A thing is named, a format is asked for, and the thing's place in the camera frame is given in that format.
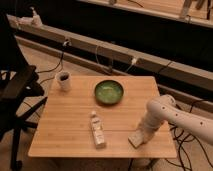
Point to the green ceramic bowl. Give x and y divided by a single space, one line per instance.
108 92

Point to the wooden table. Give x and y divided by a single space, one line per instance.
64 127

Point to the white mug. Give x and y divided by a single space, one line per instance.
63 79

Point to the white plastic bottle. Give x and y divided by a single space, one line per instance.
97 130

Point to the white sponge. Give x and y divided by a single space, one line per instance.
136 138

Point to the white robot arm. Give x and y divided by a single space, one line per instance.
162 109

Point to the white wall plug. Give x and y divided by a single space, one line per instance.
66 43
134 61

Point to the white wall plug left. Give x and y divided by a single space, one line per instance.
66 43

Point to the black office chair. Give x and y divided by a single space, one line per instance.
18 80

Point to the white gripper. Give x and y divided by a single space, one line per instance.
148 129

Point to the white spray bottle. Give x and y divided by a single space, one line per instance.
36 17

